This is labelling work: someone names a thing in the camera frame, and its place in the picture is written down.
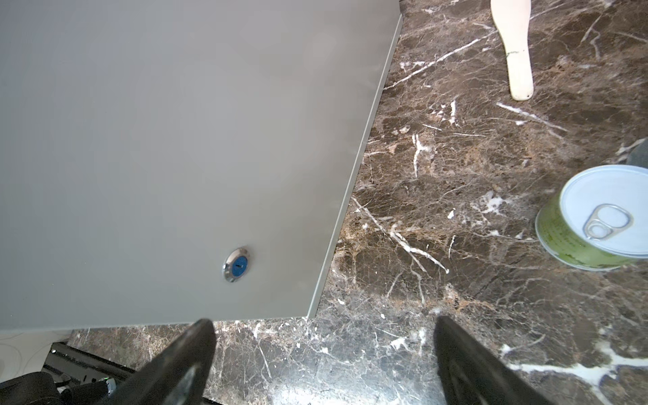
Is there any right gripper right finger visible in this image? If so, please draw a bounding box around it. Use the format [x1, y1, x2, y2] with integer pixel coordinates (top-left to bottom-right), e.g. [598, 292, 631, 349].
[434, 316, 550, 405]

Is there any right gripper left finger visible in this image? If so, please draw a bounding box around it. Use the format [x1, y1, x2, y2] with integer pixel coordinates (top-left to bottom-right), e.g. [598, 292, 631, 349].
[99, 319, 217, 405]

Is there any green label can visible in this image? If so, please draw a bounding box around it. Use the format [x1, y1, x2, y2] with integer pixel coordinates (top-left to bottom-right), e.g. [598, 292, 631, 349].
[535, 165, 647, 272]

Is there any blue cabinet lock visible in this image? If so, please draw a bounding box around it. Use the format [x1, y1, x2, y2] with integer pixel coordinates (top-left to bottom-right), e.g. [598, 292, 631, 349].
[223, 247, 250, 283]

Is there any grey metal cabinet box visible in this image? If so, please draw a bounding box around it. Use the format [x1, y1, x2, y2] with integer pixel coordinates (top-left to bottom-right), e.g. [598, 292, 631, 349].
[1, 1, 403, 332]

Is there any teal label can right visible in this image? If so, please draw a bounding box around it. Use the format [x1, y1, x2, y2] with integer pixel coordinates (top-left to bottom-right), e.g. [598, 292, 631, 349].
[626, 139, 648, 169]

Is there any wooden spatula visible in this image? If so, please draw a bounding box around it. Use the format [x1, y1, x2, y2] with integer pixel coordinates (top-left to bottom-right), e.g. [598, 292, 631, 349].
[490, 0, 534, 101]

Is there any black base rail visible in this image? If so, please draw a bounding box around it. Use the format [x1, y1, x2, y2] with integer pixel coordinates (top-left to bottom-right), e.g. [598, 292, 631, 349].
[1, 343, 214, 404]

